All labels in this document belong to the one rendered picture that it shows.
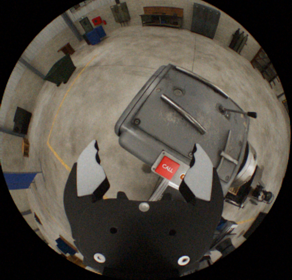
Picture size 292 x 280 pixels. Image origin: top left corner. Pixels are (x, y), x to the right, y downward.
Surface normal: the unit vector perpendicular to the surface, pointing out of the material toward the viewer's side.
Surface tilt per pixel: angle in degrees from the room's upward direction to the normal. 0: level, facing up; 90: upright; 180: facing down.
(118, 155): 0
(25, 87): 90
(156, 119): 0
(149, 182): 0
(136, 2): 90
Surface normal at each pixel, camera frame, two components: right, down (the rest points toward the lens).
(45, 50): 0.92, 0.35
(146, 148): -0.13, -0.18
